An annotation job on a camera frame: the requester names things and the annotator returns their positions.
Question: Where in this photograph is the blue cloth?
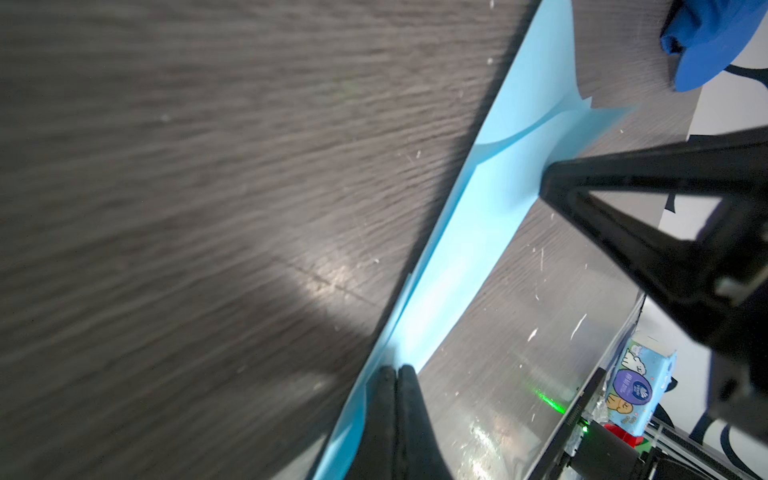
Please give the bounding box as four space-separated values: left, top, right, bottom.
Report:
660 0 767 92

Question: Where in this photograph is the light blue paper sheet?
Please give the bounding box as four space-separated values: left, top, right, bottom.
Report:
315 0 625 479

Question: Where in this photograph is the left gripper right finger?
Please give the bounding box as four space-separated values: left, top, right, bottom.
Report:
395 365 453 480

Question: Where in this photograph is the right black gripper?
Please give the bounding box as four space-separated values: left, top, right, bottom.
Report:
540 127 767 444

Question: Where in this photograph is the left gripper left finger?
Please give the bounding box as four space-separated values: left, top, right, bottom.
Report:
345 367 397 480

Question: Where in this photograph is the blue tissue pack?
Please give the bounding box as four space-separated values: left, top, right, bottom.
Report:
605 335 677 437

